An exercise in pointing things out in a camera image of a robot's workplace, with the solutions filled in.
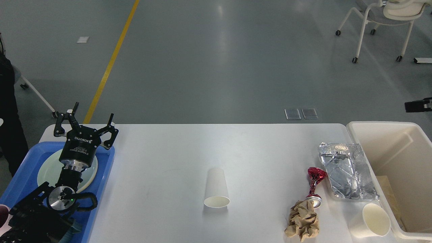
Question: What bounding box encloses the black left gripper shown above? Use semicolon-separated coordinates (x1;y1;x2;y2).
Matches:
53;102;119;168

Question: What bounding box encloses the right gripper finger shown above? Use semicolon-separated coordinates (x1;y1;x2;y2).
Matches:
405;97;432;113

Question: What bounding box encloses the light green plate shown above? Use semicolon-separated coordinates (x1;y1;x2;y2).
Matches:
37;149;98;193

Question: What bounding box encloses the brown paper bag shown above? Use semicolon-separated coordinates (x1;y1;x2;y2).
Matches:
376;175;405;231

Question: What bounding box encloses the foil tray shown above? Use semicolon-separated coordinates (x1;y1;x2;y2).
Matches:
318;142;380;201

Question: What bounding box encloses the teal mug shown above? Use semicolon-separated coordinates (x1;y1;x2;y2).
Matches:
65;220;82;238

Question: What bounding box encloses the crushed red can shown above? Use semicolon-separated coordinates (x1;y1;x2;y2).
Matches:
305;167;327;209

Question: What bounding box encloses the white paper cup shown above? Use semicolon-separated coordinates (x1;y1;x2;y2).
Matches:
204;168;230;209
348;203;391;238

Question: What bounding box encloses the brown paper ball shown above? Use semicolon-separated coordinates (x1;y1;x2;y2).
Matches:
284;200;320;242

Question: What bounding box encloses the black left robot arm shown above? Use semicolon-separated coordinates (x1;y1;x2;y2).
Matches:
1;103;118;243

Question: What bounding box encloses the white bar on floor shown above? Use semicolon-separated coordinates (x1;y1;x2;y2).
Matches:
413;57;432;64

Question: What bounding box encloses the white plastic bin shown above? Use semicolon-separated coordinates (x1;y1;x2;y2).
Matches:
347;121;432;241

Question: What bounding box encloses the person in black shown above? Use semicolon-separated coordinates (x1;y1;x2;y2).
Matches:
0;43;28;176

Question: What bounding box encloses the blue plastic tray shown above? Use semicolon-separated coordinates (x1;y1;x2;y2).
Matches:
1;141;115;243

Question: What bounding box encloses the white chair on wheels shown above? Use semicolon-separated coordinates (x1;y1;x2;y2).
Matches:
335;0;431;63

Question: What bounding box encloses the pink cup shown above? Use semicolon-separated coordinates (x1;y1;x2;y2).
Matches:
0;204;12;236

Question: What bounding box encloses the white paper cup lying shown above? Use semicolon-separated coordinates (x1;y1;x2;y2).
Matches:
204;168;230;209

